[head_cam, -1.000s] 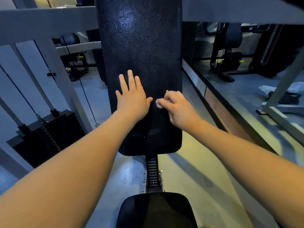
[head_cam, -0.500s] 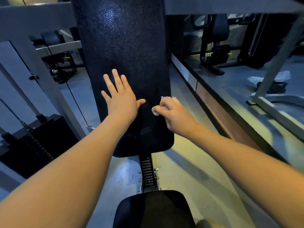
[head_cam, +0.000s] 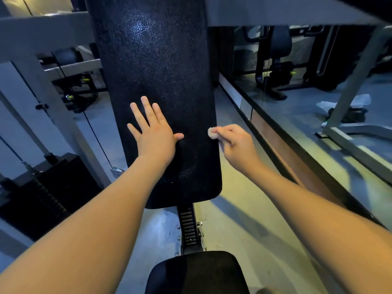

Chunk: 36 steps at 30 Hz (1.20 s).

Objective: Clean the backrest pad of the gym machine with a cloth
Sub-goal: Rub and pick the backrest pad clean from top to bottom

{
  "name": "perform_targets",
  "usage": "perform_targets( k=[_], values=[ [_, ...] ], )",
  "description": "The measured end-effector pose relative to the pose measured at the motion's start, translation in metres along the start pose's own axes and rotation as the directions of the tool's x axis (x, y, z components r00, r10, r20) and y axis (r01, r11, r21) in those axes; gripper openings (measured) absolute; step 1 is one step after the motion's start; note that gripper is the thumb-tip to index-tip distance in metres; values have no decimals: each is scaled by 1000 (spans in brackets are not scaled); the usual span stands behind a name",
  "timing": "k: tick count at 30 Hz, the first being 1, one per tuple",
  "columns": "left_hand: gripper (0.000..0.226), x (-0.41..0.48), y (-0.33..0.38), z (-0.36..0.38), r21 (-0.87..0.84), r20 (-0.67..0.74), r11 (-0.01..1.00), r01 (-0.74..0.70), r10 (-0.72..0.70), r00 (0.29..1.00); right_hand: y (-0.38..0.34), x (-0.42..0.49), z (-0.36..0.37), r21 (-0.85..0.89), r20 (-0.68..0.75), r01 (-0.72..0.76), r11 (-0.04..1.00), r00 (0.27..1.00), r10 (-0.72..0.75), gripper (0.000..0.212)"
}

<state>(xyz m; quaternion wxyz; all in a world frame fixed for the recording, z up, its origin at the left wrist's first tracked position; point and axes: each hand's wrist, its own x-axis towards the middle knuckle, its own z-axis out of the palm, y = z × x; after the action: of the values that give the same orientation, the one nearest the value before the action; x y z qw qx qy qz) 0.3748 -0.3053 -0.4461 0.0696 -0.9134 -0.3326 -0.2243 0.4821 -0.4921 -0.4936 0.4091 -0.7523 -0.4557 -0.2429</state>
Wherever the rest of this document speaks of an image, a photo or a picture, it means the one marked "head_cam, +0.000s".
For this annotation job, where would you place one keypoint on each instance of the person's left forearm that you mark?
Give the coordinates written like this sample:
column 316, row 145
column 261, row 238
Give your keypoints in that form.
column 76, row 241

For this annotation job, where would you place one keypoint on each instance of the person's left hand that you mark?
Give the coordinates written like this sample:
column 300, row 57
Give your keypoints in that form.
column 156, row 140

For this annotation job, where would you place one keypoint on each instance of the black padded seat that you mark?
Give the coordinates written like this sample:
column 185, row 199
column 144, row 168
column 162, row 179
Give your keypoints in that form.
column 196, row 274

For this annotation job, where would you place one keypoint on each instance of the white cloth bundle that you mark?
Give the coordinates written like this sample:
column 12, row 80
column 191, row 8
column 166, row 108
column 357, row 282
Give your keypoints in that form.
column 361, row 101

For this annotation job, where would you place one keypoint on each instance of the chrome guide rod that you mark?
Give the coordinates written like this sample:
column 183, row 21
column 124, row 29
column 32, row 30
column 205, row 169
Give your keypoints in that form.
column 27, row 128

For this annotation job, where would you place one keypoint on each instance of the brown partition base rail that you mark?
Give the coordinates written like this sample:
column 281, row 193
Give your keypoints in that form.
column 291, row 156

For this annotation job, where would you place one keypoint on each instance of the person's right hand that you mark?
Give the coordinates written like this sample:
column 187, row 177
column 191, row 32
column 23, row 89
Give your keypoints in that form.
column 239, row 150

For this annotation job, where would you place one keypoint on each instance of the black padded backrest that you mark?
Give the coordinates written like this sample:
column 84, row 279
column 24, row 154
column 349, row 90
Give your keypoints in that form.
column 159, row 73

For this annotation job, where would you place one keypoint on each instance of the person's right forearm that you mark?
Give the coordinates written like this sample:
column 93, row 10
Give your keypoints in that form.
column 321, row 217

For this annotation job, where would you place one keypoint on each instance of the black weight plate stack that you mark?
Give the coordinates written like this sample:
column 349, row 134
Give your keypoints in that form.
column 61, row 192

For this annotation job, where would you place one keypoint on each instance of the grey gym machine frame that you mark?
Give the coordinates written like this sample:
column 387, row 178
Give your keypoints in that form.
column 275, row 10

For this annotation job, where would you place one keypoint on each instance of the black seated gym machine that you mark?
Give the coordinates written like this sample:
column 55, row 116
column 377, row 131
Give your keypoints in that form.
column 73, row 88

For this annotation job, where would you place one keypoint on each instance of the beige cleaning cloth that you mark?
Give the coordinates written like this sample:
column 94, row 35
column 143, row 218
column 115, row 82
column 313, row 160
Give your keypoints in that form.
column 212, row 134

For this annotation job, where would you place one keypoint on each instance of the black notched adjustment post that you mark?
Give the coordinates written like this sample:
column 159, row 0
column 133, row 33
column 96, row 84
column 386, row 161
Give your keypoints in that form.
column 188, row 229

